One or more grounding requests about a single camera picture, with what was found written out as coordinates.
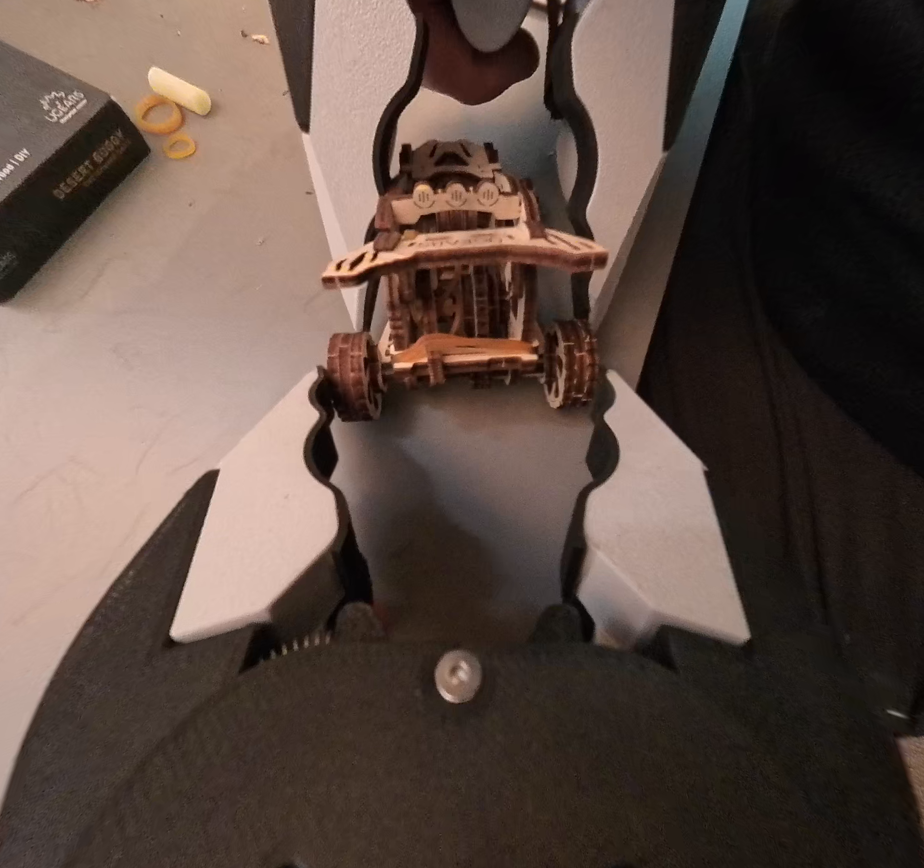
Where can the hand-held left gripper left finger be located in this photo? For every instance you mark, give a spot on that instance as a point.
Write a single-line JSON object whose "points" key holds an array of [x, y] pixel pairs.
{"points": [[260, 521]]}

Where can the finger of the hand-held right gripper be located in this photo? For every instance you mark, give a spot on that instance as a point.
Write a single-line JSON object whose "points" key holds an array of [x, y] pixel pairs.
{"points": [[628, 88], [346, 88]]}

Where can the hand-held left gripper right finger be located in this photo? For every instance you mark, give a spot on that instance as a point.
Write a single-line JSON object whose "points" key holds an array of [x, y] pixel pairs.
{"points": [[650, 521]]}

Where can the wooden buggy model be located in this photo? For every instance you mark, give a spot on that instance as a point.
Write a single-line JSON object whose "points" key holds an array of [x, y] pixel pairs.
{"points": [[462, 247]]}

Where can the black model kit box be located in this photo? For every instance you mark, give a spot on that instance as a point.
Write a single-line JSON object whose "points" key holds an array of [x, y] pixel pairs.
{"points": [[58, 161]]}

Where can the person's right hand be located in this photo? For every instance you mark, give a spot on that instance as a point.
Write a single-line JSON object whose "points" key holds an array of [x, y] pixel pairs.
{"points": [[469, 78]]}

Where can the pale wax cylinder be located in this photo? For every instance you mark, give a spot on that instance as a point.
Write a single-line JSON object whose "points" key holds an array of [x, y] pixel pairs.
{"points": [[180, 92]]}

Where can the orange rubber band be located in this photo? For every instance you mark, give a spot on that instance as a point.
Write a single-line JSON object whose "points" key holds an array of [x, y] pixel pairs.
{"points": [[167, 146], [140, 114]]}

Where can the person's black clothing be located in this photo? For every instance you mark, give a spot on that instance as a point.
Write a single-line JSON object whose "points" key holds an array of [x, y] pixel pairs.
{"points": [[830, 305]]}

